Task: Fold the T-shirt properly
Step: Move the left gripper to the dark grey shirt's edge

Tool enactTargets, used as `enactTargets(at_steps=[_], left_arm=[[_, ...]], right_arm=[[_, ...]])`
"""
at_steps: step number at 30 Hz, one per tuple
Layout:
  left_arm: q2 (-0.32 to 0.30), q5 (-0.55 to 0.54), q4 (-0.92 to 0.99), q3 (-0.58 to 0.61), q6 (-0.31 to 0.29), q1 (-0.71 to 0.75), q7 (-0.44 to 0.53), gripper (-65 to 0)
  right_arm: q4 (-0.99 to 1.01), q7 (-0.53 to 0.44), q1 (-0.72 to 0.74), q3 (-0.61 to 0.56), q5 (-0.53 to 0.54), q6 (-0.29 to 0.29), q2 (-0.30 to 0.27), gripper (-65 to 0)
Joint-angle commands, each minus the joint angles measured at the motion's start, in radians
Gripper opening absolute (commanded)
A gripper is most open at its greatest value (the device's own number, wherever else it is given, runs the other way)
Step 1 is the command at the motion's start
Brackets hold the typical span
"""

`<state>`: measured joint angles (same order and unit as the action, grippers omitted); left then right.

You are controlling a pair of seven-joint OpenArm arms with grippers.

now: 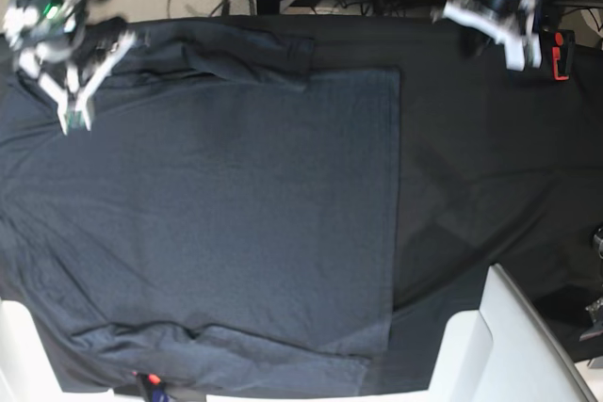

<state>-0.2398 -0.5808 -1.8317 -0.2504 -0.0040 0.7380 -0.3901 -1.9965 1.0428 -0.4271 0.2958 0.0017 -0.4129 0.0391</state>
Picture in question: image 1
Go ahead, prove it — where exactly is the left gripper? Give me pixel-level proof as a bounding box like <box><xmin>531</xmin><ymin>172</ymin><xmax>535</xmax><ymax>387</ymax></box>
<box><xmin>432</xmin><ymin>0</ymin><xmax>542</xmax><ymax>71</ymax></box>

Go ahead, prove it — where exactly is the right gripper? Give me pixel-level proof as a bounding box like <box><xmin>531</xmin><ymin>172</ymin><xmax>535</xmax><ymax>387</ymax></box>
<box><xmin>4</xmin><ymin>0</ymin><xmax>137</xmax><ymax>135</ymax></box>

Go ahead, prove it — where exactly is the dark grey T-shirt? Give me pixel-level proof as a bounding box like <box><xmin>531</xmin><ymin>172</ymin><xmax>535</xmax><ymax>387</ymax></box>
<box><xmin>1</xmin><ymin>36</ymin><xmax>400</xmax><ymax>398</ymax></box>

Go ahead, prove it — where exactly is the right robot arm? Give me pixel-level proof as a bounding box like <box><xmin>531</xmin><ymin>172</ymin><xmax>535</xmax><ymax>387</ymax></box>
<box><xmin>2</xmin><ymin>0</ymin><xmax>138</xmax><ymax>135</ymax></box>

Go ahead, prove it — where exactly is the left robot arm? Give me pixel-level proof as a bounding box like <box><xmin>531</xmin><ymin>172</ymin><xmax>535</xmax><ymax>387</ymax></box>
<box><xmin>437</xmin><ymin>0</ymin><xmax>542</xmax><ymax>72</ymax></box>

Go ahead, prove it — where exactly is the black red clamp right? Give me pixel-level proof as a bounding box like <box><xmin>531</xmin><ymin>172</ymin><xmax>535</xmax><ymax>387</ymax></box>
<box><xmin>543</xmin><ymin>29</ymin><xmax>576</xmax><ymax>82</ymax></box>

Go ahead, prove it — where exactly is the black red clamp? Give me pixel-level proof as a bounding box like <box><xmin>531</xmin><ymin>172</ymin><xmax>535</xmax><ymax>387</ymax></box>
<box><xmin>543</xmin><ymin>29</ymin><xmax>576</xmax><ymax>82</ymax></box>
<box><xmin>136</xmin><ymin>373</ymin><xmax>171</xmax><ymax>402</ymax></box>

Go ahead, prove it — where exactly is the black table cloth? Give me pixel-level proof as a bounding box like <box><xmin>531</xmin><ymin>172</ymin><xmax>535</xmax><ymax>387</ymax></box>
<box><xmin>0</xmin><ymin>14</ymin><xmax>603</xmax><ymax>396</ymax></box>

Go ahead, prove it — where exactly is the white bin left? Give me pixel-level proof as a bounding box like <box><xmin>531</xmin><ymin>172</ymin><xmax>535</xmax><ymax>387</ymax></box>
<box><xmin>1</xmin><ymin>300</ymin><xmax>116</xmax><ymax>402</ymax></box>

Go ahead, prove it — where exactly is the white bin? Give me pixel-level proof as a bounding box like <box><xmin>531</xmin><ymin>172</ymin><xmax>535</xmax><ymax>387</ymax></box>
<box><xmin>1</xmin><ymin>300</ymin><xmax>116</xmax><ymax>402</ymax></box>
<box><xmin>428</xmin><ymin>265</ymin><xmax>596</xmax><ymax>402</ymax></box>

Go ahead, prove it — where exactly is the white bin right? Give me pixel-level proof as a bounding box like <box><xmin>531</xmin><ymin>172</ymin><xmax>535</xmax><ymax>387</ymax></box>
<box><xmin>428</xmin><ymin>265</ymin><xmax>596</xmax><ymax>402</ymax></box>

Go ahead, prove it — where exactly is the black red clamp front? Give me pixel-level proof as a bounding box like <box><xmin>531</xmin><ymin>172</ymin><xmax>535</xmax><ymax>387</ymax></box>
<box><xmin>136</xmin><ymin>373</ymin><xmax>171</xmax><ymax>402</ymax></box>

